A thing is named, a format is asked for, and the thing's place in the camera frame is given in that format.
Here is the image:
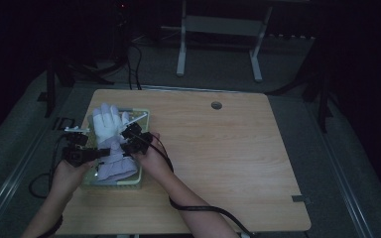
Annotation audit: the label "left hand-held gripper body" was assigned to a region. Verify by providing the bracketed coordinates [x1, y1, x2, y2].
[62, 125, 95, 169]

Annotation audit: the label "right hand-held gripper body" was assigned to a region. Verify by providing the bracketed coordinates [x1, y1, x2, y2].
[121, 112, 154, 156]

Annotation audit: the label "lavender winter glove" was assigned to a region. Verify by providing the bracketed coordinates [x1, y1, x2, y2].
[91, 102, 139, 182]

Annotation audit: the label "light green plastic basket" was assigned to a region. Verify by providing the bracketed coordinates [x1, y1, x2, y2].
[80, 108, 152, 190]

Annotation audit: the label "person's left hand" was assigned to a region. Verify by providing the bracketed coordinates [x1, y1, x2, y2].
[51, 159, 95, 193]

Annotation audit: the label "person's right hand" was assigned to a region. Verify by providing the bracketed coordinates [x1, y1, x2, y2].
[135, 132, 175, 181]

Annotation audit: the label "black stand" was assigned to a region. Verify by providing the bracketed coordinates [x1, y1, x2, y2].
[266, 33, 343, 134]
[38, 49, 130, 119]

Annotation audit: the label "grey tape piece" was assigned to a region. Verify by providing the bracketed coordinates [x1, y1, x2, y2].
[291, 194, 312, 203]

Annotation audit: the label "black rectangular floor frame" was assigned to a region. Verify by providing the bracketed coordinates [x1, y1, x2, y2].
[52, 116, 77, 131]

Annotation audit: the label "black looped floor cable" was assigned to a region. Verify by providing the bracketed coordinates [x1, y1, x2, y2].
[28, 173, 53, 200]

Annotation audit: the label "black hanging cables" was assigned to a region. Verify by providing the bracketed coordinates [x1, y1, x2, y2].
[125, 43, 144, 91]

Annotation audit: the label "right hand-held gripper black cable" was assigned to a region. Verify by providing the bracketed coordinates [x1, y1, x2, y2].
[135, 132, 256, 238]

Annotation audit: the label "white metal stand frame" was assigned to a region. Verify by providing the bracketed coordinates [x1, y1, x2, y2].
[176, 0, 274, 83]

